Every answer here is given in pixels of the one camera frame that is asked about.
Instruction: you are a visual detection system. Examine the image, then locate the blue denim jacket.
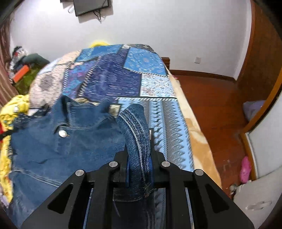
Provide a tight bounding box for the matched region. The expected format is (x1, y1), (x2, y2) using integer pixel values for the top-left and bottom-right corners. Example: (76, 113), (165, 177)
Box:
(7, 95), (155, 228)

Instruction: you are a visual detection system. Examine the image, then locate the pile of clothes in corner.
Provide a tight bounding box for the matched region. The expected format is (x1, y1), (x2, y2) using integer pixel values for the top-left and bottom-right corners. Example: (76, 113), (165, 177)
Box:
(9, 46), (50, 73)

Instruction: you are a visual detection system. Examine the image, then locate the beige cartoon blanket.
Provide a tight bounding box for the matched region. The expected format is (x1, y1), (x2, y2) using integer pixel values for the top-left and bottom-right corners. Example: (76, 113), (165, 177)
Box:
(168, 73), (222, 187)

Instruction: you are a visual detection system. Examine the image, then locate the pink slipper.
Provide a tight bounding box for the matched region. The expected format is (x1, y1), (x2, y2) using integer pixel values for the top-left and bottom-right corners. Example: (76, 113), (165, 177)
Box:
(240, 156), (251, 184)

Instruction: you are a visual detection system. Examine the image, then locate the blue patchwork bed cover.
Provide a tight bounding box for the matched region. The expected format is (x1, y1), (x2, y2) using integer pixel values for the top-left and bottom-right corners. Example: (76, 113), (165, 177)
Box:
(28, 44), (194, 171)

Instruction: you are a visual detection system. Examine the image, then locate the white sliding wardrobe door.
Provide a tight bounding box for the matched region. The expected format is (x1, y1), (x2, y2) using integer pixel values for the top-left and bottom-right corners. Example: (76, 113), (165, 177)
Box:
(240, 73), (281, 180)

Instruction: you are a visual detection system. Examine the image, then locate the yellow printed garment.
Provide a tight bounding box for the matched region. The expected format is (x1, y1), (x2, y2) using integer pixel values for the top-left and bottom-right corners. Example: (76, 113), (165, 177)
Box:
(0, 94), (30, 203)

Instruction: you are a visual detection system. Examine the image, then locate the green patterned storage box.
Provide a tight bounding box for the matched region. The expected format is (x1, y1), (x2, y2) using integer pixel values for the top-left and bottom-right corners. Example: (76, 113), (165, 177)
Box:
(14, 68), (41, 95)

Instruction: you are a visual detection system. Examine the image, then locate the yellow plush at bed end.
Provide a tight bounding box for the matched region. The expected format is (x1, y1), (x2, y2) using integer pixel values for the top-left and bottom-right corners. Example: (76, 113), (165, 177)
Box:
(89, 40), (109, 48)

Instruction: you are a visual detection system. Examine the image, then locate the red striped curtain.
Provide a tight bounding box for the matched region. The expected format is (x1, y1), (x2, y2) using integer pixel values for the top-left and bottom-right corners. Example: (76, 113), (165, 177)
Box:
(0, 17), (19, 108)

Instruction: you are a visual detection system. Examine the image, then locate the orange box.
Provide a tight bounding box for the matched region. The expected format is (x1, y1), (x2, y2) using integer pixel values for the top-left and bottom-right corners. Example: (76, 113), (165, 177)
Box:
(13, 65), (30, 83)

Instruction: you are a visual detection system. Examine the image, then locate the wooden door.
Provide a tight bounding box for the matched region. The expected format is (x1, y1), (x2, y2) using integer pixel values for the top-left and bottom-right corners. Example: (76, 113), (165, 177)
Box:
(237, 1), (281, 102)

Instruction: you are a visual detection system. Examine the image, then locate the white wall socket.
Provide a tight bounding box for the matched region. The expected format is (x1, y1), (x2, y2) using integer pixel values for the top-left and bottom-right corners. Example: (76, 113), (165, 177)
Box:
(195, 57), (201, 64)

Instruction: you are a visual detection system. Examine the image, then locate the small black wall monitor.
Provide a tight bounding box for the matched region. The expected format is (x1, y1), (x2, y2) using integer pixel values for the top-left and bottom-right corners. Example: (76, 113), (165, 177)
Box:
(73, 0), (111, 16)

